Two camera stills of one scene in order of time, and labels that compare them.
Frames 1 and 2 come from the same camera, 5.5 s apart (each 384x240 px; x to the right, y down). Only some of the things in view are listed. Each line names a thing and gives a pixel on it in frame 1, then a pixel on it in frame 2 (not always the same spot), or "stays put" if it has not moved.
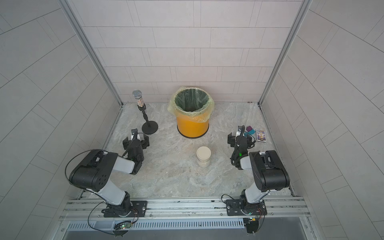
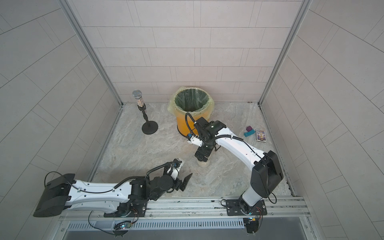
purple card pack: x=261 y=135 stays put
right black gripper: x=233 y=139 → x=204 y=152
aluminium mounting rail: x=182 y=207 stays put
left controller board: x=121 y=228 stays put
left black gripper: x=146 y=143 → x=180 y=186
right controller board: x=252 y=224 stays put
